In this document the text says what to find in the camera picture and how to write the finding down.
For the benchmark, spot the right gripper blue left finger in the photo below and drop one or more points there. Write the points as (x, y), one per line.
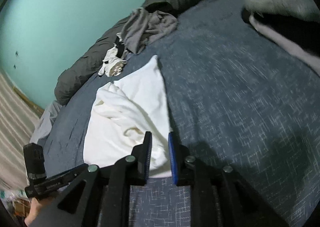
(100, 196)

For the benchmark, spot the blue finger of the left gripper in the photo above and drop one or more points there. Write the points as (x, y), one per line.
(69, 175)

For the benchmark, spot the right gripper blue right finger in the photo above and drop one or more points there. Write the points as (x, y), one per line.
(218, 196)

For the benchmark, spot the white long sleeve shirt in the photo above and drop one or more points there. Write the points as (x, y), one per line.
(122, 112)

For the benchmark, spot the folded grey clothes stack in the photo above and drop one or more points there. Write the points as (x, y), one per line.
(291, 24)

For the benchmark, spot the person's left hand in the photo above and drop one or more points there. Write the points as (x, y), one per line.
(35, 207)

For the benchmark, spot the light grey blanket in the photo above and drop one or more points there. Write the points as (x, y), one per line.
(44, 127)

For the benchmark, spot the striped beige curtain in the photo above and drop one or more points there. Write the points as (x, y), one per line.
(18, 122)

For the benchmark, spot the navy blue bed sheet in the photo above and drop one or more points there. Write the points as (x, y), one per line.
(236, 98)

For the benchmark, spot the white black trimmed garment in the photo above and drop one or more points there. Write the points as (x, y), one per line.
(115, 59)

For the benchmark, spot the grey crumpled garment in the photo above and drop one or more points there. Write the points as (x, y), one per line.
(144, 28)

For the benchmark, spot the dark grey rolled duvet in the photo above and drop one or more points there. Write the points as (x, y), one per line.
(72, 79)

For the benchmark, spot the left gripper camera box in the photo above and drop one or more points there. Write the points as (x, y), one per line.
(34, 161)

